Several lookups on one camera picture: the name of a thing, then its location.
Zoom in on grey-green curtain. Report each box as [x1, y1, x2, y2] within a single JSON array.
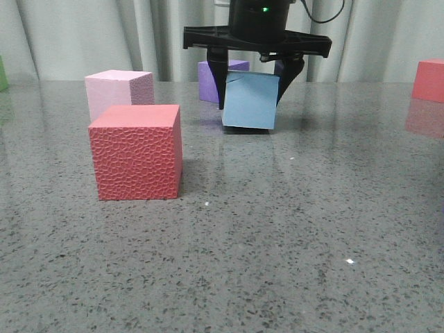
[[1, 1, 443, 83]]

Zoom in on cracked light blue foam cube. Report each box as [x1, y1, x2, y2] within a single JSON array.
[[222, 71, 280, 130]]

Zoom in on black cable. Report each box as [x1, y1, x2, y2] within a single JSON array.
[[300, 0, 346, 24]]

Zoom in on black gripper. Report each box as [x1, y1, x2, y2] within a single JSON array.
[[183, 0, 332, 110]]

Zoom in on far purple foam cube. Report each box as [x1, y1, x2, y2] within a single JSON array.
[[198, 60, 250, 103]]

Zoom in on near textured red foam cube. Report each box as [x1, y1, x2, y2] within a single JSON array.
[[88, 105, 182, 200]]

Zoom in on green foam cube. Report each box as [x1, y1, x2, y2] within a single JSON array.
[[0, 56, 9, 91]]

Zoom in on pink foam cube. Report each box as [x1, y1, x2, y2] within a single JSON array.
[[85, 69, 155, 121]]

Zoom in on far red foam cube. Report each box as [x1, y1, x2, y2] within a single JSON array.
[[411, 58, 444, 103]]

